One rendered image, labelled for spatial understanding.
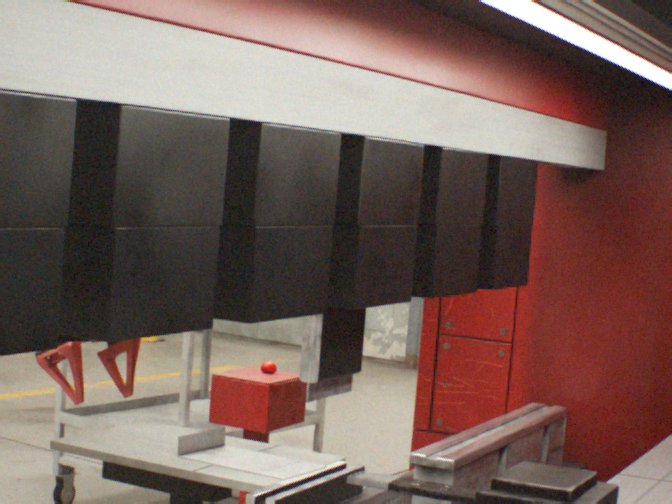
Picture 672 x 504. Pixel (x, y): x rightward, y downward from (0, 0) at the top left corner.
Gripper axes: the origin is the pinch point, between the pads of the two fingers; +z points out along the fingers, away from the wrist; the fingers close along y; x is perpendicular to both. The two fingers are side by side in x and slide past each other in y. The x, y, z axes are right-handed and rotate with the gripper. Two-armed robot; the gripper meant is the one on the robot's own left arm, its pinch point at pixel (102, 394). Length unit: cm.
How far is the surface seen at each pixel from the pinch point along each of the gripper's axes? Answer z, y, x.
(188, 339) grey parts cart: -46, 224, 153
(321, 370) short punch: 10, -20, -46
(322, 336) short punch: 7, -20, -47
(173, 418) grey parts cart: -29, 268, 205
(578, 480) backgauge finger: 28, -13, -64
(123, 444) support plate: 9.9, -22.4, -20.4
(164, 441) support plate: 10.6, -17.3, -21.8
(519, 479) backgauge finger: 26, -17, -60
